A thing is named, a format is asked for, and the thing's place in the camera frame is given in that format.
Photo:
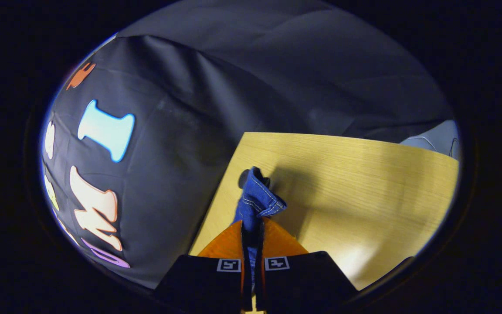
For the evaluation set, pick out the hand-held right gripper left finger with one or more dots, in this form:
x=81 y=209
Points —
x=203 y=283

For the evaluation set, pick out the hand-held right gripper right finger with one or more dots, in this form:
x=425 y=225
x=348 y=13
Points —
x=303 y=283

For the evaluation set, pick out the blue jeans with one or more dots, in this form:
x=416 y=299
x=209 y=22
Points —
x=256 y=196

